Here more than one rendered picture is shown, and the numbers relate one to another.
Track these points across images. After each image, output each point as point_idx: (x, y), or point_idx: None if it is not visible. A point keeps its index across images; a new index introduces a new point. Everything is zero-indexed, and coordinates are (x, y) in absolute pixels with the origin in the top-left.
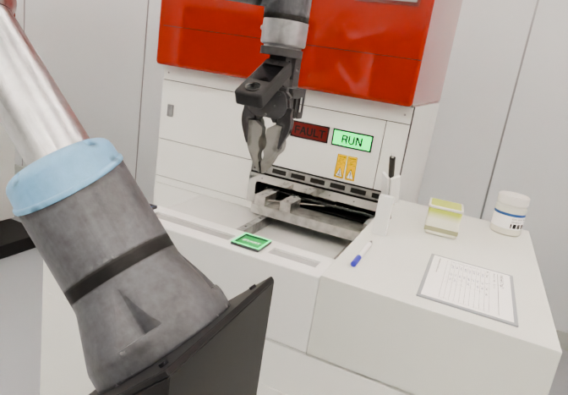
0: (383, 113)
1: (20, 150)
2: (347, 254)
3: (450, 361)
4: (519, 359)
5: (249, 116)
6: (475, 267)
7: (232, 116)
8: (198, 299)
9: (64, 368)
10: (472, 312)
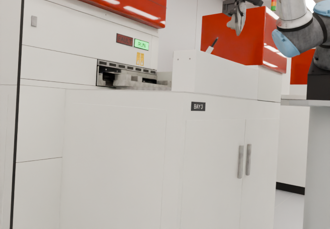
0: (151, 31)
1: (303, 2)
2: None
3: (273, 87)
4: (279, 81)
5: (238, 11)
6: None
7: (83, 29)
8: None
9: (193, 169)
10: None
